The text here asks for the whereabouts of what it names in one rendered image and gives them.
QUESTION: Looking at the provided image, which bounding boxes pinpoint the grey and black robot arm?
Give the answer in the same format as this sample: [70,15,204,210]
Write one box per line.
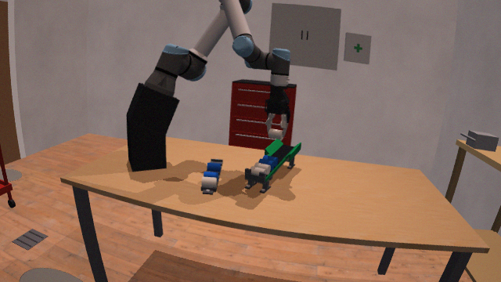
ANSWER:
[144,0,290,97]

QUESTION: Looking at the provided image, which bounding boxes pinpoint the black flat bar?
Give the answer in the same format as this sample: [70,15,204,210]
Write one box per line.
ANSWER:
[245,172,265,183]

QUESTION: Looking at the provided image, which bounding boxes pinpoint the blue plastic bar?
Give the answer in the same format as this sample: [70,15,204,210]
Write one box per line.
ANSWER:
[204,172,218,178]
[262,155,278,167]
[258,158,275,171]
[207,163,221,172]

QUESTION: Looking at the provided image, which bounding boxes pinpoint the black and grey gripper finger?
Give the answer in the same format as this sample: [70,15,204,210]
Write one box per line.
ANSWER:
[265,113,275,134]
[280,106,290,137]

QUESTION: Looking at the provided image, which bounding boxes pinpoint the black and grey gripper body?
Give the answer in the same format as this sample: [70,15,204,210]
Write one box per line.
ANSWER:
[265,85,288,115]

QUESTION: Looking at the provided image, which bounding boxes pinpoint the white short plastic bar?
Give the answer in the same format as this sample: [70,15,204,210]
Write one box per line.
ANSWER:
[201,177,217,188]
[269,128,283,140]

